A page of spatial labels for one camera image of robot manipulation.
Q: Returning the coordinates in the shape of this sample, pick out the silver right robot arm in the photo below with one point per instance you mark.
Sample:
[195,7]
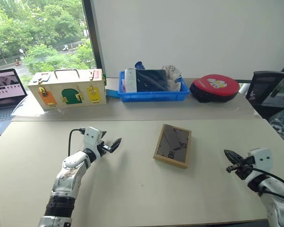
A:
[277,203]

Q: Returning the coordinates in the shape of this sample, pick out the white crumpled bag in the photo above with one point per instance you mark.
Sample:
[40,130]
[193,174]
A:
[172,75]

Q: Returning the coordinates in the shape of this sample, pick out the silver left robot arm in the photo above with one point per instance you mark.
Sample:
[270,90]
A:
[68,170]

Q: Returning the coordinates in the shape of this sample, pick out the dark window frame post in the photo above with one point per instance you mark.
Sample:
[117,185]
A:
[93,35]

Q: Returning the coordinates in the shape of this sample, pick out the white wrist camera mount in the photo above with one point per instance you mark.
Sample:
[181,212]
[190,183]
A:
[262,158]
[91,138]

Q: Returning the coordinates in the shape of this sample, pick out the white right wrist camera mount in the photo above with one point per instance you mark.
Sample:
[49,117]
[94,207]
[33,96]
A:
[262,158]

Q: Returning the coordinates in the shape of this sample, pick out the blue flat piece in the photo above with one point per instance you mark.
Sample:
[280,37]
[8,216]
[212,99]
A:
[112,93]

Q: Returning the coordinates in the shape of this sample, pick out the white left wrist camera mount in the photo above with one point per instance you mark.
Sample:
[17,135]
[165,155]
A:
[91,138]

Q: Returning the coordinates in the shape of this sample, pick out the wooden latch lock box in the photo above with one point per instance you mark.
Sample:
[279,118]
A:
[68,81]

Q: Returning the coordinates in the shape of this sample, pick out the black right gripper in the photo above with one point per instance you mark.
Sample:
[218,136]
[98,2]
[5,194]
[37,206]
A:
[245,169]

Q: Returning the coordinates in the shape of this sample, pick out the white pink carton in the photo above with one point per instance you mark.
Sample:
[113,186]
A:
[130,81]

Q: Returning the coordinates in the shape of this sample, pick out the red black round appliance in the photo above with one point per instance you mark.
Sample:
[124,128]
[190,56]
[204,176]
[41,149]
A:
[215,88]

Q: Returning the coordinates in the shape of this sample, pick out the wooden picture frame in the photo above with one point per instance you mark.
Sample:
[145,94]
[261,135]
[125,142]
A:
[172,147]

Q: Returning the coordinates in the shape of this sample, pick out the grey laptop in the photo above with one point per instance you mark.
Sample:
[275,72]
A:
[3,94]

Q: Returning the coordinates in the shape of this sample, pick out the black office chair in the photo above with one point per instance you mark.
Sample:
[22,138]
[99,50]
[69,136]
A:
[262,94]

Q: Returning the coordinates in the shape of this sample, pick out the blue plastic bin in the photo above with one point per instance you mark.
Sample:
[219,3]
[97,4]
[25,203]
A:
[153,96]

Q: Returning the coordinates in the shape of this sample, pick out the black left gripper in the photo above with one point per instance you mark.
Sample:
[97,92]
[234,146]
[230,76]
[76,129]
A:
[103,149]

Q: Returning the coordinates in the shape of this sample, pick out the blue plastic object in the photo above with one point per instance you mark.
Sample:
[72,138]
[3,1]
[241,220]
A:
[140,65]

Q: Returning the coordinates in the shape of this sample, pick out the black flat pouch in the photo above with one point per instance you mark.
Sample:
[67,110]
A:
[151,80]

